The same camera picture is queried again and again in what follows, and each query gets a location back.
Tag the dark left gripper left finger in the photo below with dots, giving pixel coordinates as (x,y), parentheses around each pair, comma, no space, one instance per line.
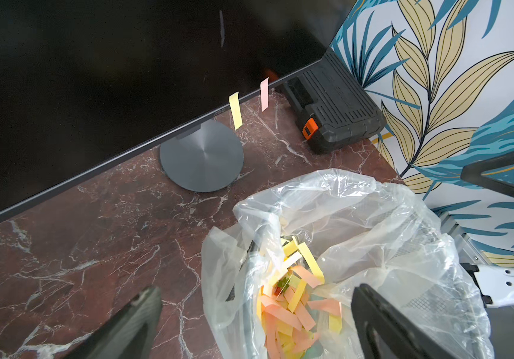
(130,333)

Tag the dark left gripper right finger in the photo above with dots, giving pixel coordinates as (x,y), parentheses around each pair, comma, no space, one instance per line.
(384,332)

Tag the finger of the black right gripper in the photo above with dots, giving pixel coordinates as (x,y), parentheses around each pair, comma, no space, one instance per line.
(503,175)

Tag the pink sticky note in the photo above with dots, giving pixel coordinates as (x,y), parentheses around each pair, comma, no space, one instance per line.
(264,94)

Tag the yellow sticky note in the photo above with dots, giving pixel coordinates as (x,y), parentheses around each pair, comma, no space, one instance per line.
(234,104)

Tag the pile of discarded sticky notes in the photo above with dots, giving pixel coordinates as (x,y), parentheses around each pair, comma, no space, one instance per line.
(290,314)

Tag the grey round monitor stand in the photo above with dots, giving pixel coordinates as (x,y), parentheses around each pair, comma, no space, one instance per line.
(206,159)

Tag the black computer monitor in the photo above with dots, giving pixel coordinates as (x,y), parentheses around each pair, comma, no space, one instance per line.
(84,84)

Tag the bin with clear plastic bag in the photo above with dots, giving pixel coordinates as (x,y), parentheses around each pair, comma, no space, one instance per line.
(359,231)

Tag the black plastic tool case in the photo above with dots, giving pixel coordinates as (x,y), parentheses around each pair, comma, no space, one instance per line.
(333,110)

